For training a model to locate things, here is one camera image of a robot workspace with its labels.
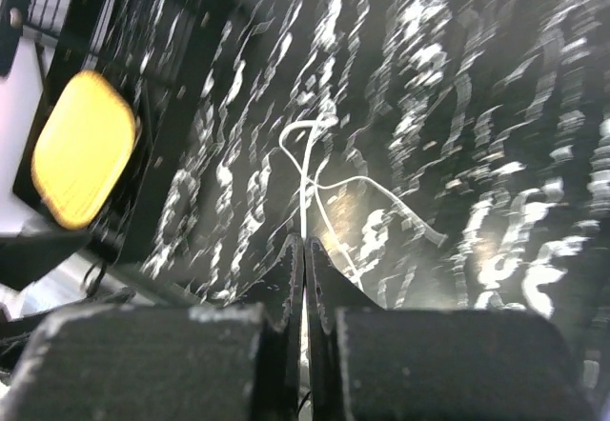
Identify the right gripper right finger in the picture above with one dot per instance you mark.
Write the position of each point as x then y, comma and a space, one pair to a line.
368, 363

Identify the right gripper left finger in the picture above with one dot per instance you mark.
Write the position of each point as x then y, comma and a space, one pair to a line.
111, 361

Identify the black wire dish rack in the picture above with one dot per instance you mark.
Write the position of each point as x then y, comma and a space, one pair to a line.
158, 55

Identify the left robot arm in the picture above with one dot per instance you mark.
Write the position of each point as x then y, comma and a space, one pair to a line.
26, 258

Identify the orange woven mat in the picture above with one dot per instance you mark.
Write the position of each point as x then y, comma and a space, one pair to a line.
83, 149

